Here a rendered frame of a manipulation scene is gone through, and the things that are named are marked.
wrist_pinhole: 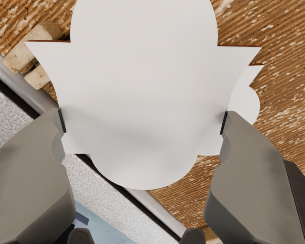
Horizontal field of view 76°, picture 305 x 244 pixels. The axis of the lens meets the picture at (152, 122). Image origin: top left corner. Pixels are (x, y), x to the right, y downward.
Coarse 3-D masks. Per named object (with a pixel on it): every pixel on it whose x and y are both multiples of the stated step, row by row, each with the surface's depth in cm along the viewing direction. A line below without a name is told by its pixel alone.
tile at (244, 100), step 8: (256, 64) 20; (248, 72) 20; (256, 72) 20; (240, 80) 20; (248, 80) 20; (240, 88) 21; (248, 88) 21; (232, 96) 21; (240, 96) 21; (248, 96) 21; (256, 96) 21; (232, 104) 22; (240, 104) 22; (248, 104) 22; (256, 104) 22; (240, 112) 22; (248, 112) 22; (256, 112) 22; (248, 120) 23
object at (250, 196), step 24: (240, 120) 10; (240, 144) 9; (264, 144) 9; (216, 168) 7; (240, 168) 7; (264, 168) 8; (216, 192) 7; (240, 192) 7; (264, 192) 7; (288, 192) 7; (216, 216) 7; (240, 216) 6; (264, 216) 6; (288, 216) 6; (240, 240) 6; (264, 240) 5; (288, 240) 5
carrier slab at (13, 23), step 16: (0, 0) 18; (16, 0) 18; (32, 0) 18; (48, 0) 18; (64, 0) 18; (0, 16) 18; (16, 16) 19; (32, 16) 19; (48, 16) 19; (64, 16) 19; (0, 32) 19; (16, 32) 19; (64, 32) 19; (0, 48) 20; (32, 64) 21
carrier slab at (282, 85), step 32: (224, 0) 18; (256, 0) 18; (288, 0) 18; (224, 32) 19; (256, 32) 19; (288, 32) 19; (288, 64) 21; (288, 96) 23; (256, 128) 26; (288, 128) 26; (288, 160) 29; (160, 192) 33; (192, 192) 33; (192, 224) 38
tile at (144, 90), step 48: (96, 0) 9; (144, 0) 9; (192, 0) 9; (48, 48) 10; (96, 48) 10; (144, 48) 10; (192, 48) 11; (240, 48) 11; (96, 96) 12; (144, 96) 12; (192, 96) 12; (96, 144) 14; (144, 144) 14; (192, 144) 14
